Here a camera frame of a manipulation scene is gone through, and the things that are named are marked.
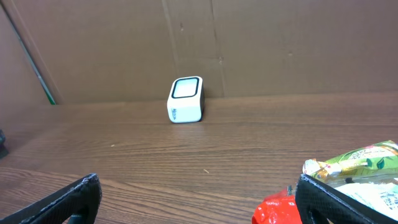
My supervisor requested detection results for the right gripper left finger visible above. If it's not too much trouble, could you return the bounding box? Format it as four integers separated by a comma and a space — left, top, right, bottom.
1, 173, 102, 224

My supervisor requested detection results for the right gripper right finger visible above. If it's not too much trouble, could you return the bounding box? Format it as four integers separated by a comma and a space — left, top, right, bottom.
295, 174, 397, 224

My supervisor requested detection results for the orange spaghetti packet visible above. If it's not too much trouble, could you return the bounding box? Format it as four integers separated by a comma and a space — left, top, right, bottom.
251, 185, 302, 224

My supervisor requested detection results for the green juice carton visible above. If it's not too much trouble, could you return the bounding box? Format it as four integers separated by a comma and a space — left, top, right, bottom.
302, 140, 397, 183

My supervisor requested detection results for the white cream tube gold cap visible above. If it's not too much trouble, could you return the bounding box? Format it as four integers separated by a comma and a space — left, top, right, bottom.
328, 176, 397, 220

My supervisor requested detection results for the white barcode scanner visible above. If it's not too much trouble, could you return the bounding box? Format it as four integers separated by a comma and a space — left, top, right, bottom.
167, 76, 205, 123

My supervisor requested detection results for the grey plastic basket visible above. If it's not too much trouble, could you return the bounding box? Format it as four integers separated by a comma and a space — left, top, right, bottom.
0, 129, 9, 159

